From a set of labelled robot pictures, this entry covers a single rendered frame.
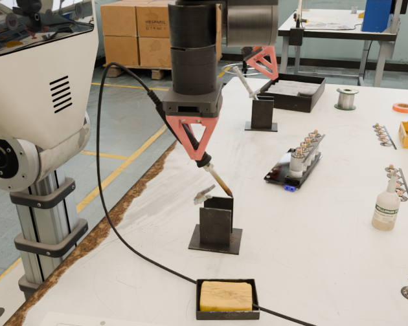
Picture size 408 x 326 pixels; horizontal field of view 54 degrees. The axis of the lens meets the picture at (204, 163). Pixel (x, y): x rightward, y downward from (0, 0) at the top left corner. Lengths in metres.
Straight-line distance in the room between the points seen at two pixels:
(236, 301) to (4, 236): 1.68
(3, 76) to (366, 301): 0.62
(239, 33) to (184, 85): 0.09
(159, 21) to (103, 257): 3.86
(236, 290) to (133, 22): 4.05
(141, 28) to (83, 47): 3.54
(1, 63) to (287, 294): 0.54
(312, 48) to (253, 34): 4.74
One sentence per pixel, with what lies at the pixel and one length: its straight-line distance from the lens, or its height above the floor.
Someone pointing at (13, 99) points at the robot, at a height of 0.93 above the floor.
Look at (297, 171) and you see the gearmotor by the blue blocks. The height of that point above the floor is 0.78.
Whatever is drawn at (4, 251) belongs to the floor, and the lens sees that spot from 1.99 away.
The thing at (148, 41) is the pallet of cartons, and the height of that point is 0.40.
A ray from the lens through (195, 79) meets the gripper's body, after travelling 0.49.
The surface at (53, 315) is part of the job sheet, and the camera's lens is 0.54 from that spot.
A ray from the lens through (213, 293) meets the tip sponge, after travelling 0.52.
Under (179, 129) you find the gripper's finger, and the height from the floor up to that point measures 0.93.
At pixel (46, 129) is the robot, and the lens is 0.81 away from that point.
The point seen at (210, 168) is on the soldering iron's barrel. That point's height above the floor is 0.87.
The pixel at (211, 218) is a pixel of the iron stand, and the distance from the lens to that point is 0.58.
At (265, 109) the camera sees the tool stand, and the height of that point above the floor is 0.80.
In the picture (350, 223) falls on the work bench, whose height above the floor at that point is 0.75.
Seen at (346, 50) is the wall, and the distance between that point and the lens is 5.22.
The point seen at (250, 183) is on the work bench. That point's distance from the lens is 0.77.
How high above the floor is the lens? 1.13
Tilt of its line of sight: 26 degrees down
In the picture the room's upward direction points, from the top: straight up
